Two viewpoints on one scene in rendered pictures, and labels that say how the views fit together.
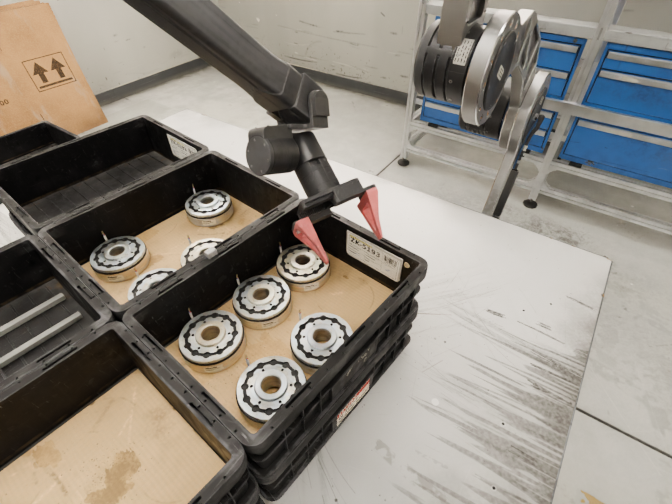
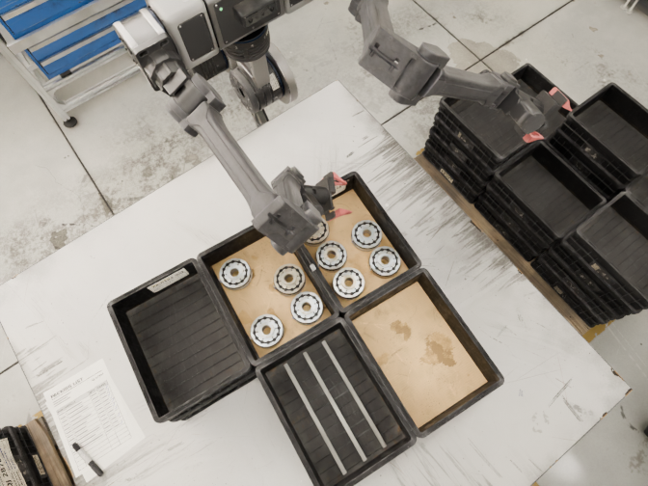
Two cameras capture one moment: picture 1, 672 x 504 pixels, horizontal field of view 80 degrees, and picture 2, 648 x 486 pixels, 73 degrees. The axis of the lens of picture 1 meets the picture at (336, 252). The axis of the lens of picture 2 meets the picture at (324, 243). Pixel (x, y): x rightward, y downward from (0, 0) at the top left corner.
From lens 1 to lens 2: 1.06 m
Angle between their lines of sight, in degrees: 42
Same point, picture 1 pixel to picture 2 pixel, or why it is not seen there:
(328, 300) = (338, 226)
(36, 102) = not seen: outside the picture
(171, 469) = (403, 308)
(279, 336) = (353, 254)
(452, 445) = (407, 207)
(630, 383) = not seen: hidden behind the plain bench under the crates
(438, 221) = (270, 146)
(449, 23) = (260, 77)
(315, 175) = (320, 194)
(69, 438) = (377, 350)
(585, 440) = not seen: hidden behind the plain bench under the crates
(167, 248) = (263, 305)
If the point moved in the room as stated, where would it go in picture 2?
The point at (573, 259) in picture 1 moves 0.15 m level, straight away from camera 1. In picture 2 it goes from (330, 96) to (311, 72)
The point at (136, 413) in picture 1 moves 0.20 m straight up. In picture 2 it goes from (374, 322) to (380, 308)
